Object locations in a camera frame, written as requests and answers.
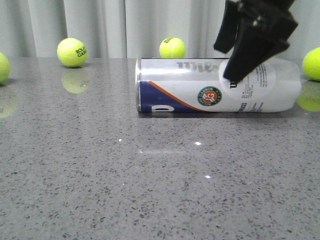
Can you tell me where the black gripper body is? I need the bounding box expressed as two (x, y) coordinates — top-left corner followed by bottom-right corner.
(231, 0), (298, 42)

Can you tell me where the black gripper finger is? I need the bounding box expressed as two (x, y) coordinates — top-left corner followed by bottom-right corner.
(223, 19), (290, 83)
(213, 0), (240, 54)

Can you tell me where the white tennis ball can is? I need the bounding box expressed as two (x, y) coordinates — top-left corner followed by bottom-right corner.
(135, 58), (302, 113)

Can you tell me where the centre tennis ball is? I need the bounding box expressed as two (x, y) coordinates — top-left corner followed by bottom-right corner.
(159, 37), (186, 58)

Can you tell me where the far right tennis ball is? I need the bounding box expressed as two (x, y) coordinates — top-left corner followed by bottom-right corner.
(302, 47), (320, 81)

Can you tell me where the Roland Garros tennis ball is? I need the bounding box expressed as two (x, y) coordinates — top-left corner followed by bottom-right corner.
(57, 38), (88, 68)

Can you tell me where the far left tennis ball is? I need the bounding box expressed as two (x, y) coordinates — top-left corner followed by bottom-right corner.
(0, 52), (11, 83)

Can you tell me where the grey curtain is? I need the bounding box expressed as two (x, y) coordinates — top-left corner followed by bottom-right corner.
(0, 0), (320, 60)

